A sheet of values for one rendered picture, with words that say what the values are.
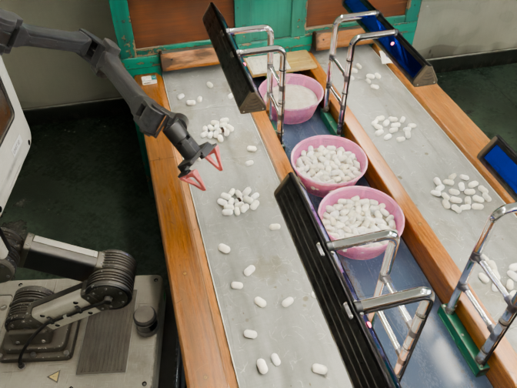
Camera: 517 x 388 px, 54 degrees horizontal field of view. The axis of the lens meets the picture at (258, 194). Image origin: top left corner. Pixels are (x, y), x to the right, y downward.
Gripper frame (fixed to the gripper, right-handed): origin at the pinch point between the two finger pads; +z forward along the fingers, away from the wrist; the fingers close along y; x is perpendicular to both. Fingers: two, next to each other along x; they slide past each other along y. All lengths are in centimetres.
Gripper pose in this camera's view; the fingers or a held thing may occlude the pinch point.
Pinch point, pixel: (211, 178)
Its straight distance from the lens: 149.4
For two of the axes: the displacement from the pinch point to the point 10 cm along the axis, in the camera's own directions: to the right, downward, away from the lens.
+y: -4.5, 6.2, -6.4
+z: 5.7, 7.5, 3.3
